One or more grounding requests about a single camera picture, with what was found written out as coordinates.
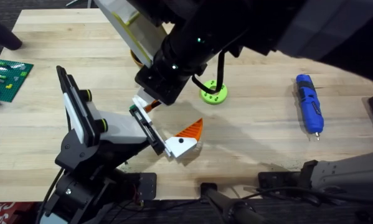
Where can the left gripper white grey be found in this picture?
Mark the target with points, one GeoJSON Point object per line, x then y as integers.
{"type": "Point", "coordinates": [120, 129]}

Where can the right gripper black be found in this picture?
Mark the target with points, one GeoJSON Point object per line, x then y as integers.
{"type": "Point", "coordinates": [173, 65]}

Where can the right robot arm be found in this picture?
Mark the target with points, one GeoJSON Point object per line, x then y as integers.
{"type": "Point", "coordinates": [298, 25]}

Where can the orange bucket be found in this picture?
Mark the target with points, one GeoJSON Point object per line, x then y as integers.
{"type": "Point", "coordinates": [136, 59]}

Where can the blue electric screwdriver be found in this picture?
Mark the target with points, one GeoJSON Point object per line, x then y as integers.
{"type": "Point", "coordinates": [310, 105]}

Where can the green disc with holes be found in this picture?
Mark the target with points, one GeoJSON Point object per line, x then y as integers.
{"type": "Point", "coordinates": [219, 98]}

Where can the left wrist black flat plate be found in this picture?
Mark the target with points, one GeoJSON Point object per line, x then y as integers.
{"type": "Point", "coordinates": [75, 105]}

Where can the black pole clamp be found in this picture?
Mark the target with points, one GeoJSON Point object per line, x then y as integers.
{"type": "Point", "coordinates": [226, 203]}

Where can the green board with toy blocks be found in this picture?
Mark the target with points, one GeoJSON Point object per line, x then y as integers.
{"type": "Point", "coordinates": [8, 79]}

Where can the black cylinder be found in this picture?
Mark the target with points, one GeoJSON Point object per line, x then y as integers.
{"type": "Point", "coordinates": [4, 34]}

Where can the red box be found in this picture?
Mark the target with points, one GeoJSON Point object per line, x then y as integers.
{"type": "Point", "coordinates": [5, 213]}

